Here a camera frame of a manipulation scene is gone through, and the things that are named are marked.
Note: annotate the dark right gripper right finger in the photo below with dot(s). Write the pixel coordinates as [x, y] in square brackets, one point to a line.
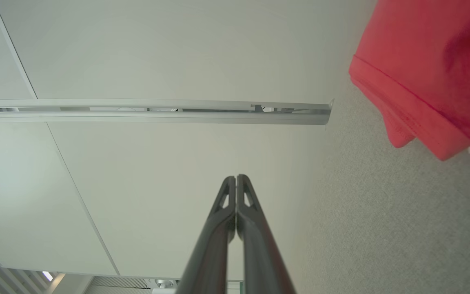
[259, 253]

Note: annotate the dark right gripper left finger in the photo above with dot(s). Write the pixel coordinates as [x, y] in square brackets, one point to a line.
[214, 253]

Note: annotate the red white Bulls jersey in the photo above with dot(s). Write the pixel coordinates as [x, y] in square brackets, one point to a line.
[422, 61]

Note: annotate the round silver fixture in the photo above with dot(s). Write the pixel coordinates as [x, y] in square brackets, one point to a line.
[164, 284]

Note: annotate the grey wall post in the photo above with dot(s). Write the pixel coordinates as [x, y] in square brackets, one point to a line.
[178, 116]

